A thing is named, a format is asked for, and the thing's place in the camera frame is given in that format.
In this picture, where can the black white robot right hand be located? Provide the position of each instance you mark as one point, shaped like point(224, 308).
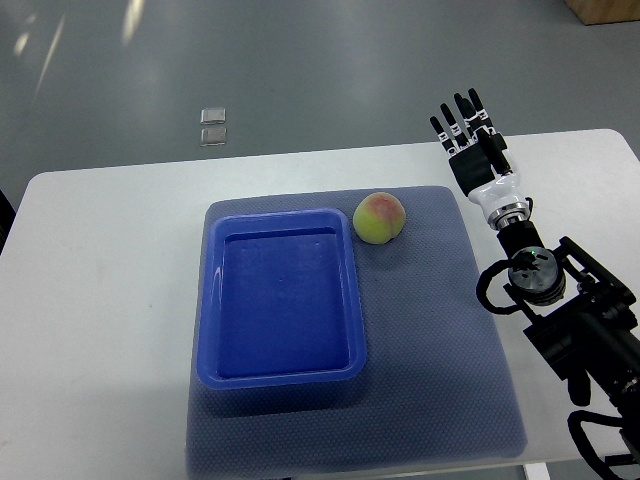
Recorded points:
point(481, 161)

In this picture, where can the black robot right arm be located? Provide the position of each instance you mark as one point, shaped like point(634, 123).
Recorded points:
point(581, 323)

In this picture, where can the green red peach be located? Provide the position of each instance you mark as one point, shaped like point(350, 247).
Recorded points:
point(379, 218)

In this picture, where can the blue plastic tray plate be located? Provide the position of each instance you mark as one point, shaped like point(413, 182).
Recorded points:
point(280, 302)

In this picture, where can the lower metal floor plate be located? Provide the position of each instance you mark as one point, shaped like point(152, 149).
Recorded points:
point(213, 136)

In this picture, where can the metal floor plate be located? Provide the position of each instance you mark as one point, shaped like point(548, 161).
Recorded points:
point(213, 136)
point(213, 115)

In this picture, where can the upper metal floor plate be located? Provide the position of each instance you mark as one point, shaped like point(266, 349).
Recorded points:
point(213, 115)

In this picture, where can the brown cardboard box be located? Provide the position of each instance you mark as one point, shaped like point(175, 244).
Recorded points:
point(602, 12)

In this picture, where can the blue grey textured mat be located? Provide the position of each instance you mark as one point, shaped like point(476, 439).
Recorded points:
point(435, 387)

